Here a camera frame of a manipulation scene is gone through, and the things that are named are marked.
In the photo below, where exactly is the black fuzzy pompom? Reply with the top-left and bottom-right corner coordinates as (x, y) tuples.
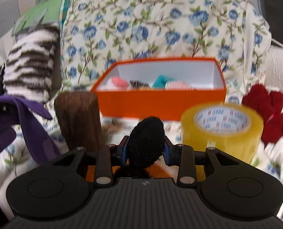
(126, 116), (165, 169)

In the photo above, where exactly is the purple cloth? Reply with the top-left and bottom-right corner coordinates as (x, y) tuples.
(0, 94), (60, 164)

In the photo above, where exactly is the pink soft item in box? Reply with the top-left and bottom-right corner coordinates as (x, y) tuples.
(111, 77), (129, 88)

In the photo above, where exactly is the teal soft item in box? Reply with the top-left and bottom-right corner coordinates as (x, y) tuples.
(152, 75), (175, 89)

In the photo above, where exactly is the brown wooden cylinder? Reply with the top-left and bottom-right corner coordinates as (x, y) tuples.
(54, 91), (103, 152)

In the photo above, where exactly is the yellow tape roll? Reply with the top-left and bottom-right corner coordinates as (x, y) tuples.
(181, 103), (264, 163)

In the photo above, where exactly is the orange cardboard box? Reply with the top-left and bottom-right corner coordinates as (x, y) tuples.
(91, 57), (226, 121)

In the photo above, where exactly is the red plush cloth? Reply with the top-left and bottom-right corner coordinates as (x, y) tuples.
(241, 84), (283, 145)

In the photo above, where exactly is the brown white striped plush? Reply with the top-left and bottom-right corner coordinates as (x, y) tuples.
(3, 25), (60, 103)

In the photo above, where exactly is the blue floral blanket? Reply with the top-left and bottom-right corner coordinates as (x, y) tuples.
(0, 0), (283, 221)

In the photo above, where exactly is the green pillow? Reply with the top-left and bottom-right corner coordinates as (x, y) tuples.
(11, 0), (70, 38)

